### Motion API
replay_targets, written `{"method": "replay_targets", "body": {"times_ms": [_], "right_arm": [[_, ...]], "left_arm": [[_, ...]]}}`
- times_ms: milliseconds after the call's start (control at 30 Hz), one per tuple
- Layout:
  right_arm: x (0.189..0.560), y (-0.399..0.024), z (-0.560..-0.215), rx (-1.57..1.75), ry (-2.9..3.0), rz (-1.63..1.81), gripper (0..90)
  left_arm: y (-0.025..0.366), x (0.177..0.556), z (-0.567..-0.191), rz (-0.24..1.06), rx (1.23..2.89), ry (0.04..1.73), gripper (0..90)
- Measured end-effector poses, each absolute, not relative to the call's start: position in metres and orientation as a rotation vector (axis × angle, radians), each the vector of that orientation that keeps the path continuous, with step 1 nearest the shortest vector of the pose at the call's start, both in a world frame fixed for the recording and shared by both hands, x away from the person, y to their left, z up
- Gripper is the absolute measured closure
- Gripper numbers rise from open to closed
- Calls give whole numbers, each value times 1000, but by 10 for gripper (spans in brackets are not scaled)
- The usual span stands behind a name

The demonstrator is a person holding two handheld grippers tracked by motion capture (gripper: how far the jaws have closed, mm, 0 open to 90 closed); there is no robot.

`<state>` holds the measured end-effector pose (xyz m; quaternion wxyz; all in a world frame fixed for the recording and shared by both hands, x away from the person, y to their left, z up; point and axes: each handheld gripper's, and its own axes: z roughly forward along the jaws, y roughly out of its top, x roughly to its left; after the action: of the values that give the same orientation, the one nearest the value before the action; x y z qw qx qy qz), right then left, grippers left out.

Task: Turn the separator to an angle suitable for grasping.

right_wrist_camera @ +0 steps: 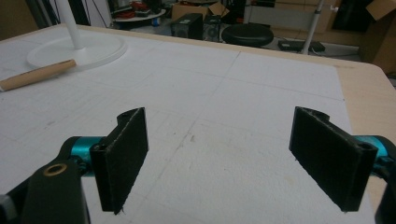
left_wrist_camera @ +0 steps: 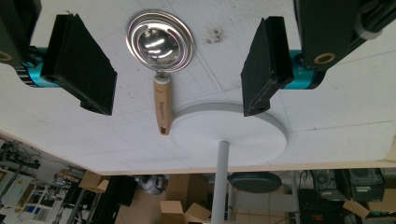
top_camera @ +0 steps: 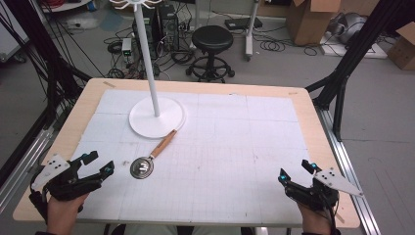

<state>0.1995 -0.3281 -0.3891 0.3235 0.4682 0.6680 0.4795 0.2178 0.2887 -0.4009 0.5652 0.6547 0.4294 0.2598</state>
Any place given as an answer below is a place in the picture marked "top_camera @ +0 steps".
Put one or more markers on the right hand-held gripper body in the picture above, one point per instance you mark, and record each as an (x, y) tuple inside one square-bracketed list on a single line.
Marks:
[(318, 192)]

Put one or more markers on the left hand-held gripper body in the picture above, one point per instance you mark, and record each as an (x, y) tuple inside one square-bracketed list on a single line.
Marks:
[(70, 187)]

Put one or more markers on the person's left hand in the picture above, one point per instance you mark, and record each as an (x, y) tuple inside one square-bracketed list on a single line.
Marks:
[(65, 213)]

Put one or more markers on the person's right hand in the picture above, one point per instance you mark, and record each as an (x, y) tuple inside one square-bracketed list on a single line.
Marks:
[(313, 220)]

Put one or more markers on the white gridded mat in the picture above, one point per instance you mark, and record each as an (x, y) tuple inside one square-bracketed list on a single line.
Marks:
[(228, 156)]

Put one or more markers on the white hook stand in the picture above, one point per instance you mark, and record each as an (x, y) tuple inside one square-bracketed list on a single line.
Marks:
[(152, 81)]

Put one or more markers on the small box with green light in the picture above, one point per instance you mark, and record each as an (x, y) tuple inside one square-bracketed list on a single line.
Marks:
[(127, 49)]

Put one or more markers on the large open cardboard box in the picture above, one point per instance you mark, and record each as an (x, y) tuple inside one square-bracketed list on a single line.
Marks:
[(310, 26)]

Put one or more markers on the white cabinet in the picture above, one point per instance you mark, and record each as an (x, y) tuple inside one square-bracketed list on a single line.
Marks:
[(9, 36)]

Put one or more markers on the grey round appliance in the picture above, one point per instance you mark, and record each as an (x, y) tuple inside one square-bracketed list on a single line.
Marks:
[(350, 27)]

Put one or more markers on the white rolling stand leg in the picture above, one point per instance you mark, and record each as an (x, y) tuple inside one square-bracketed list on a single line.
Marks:
[(250, 32)]

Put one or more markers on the small cardboard box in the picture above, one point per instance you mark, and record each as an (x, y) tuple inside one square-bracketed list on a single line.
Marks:
[(404, 49)]

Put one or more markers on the black computer tower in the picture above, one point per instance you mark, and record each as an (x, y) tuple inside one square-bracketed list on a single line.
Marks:
[(168, 27)]

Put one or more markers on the black round stool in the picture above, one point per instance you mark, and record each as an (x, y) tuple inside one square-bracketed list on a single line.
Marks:
[(212, 39)]

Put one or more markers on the black flat device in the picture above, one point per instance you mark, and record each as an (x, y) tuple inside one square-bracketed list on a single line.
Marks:
[(243, 23)]

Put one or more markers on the aluminium rail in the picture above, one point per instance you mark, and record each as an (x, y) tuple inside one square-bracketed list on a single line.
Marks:
[(350, 169), (23, 166)]

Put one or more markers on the black metal frame post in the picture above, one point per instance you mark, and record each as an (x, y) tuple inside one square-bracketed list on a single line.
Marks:
[(36, 42), (355, 49)]

